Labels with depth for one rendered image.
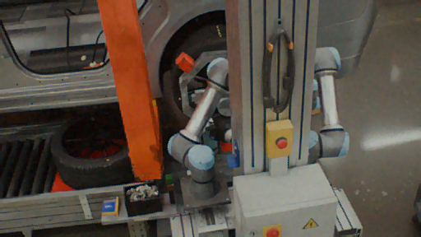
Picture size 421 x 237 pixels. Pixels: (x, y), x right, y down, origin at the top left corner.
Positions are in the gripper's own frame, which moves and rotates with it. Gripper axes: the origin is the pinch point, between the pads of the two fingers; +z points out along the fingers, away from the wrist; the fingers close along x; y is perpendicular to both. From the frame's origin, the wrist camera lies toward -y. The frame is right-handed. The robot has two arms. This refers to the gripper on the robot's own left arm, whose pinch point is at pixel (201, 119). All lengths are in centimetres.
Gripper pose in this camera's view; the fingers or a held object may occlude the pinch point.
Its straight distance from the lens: 279.8
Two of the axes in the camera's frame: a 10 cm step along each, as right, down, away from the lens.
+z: -7.7, -3.4, 5.4
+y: 0.7, 8.0, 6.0
